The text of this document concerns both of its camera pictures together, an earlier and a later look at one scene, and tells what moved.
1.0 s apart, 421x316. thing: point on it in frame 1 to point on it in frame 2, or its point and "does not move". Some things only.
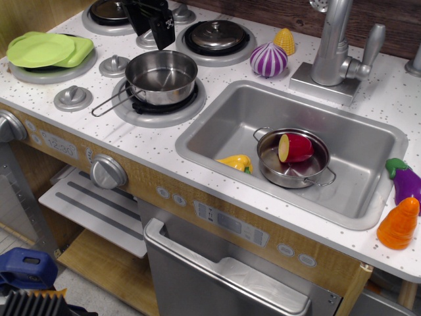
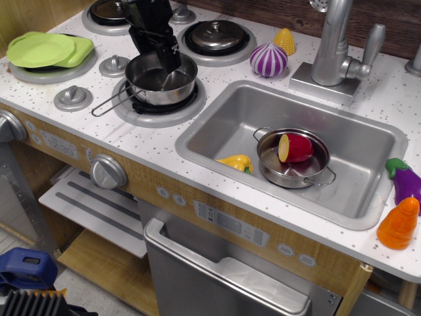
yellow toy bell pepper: [241, 162] does not move
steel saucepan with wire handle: [160, 77] does not move
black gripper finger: [141, 20] to [143, 41]
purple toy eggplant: [406, 182] does not move
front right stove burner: [137, 112] does not move
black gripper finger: [163, 27] to [169, 54]
